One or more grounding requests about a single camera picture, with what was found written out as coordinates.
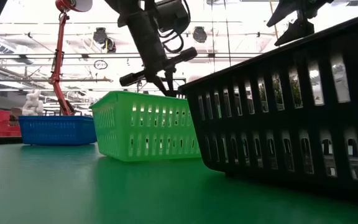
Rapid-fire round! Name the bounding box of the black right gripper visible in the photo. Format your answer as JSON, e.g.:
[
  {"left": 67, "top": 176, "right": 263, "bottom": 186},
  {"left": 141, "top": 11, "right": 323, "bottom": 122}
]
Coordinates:
[{"left": 265, "top": 0, "right": 334, "bottom": 47}]

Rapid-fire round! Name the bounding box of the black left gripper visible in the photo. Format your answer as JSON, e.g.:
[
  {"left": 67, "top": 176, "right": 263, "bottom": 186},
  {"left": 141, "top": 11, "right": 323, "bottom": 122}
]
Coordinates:
[{"left": 117, "top": 9, "right": 198, "bottom": 96}]

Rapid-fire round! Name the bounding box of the green plastic basket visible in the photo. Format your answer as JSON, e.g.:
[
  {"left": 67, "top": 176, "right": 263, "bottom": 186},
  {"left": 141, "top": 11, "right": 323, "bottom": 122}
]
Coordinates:
[{"left": 89, "top": 90, "right": 202, "bottom": 163}]

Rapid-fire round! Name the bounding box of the black plastic basket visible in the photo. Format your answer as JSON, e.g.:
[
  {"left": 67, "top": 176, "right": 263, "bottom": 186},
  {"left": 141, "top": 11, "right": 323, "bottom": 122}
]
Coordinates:
[{"left": 178, "top": 9, "right": 358, "bottom": 200}]

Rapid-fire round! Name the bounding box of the blue plastic basket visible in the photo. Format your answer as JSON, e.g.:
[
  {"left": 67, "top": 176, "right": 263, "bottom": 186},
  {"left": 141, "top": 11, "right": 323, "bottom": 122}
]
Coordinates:
[
  {"left": 19, "top": 115, "right": 98, "bottom": 120},
  {"left": 18, "top": 118, "right": 98, "bottom": 146}
]

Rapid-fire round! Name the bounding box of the red desk lamp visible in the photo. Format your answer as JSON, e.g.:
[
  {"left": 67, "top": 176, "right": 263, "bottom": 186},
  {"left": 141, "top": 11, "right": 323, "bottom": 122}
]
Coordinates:
[{"left": 50, "top": 0, "right": 93, "bottom": 116}]

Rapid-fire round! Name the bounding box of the white knotted sculpture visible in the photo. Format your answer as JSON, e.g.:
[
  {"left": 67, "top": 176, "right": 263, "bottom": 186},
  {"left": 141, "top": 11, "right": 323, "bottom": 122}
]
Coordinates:
[{"left": 21, "top": 89, "right": 45, "bottom": 117}]

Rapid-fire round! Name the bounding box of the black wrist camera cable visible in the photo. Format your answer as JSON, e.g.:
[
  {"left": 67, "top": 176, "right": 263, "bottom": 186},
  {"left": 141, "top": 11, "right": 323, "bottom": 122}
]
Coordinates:
[{"left": 158, "top": 0, "right": 193, "bottom": 54}]

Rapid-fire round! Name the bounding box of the black ceiling cable reel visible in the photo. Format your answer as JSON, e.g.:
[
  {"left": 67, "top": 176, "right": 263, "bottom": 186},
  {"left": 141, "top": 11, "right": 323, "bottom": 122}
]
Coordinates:
[
  {"left": 192, "top": 26, "right": 208, "bottom": 44},
  {"left": 92, "top": 27, "right": 108, "bottom": 45}
]

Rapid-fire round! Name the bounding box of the black table frame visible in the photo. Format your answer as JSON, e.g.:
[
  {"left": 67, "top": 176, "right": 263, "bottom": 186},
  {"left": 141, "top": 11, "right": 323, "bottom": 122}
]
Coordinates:
[{"left": 0, "top": 136, "right": 23, "bottom": 146}]

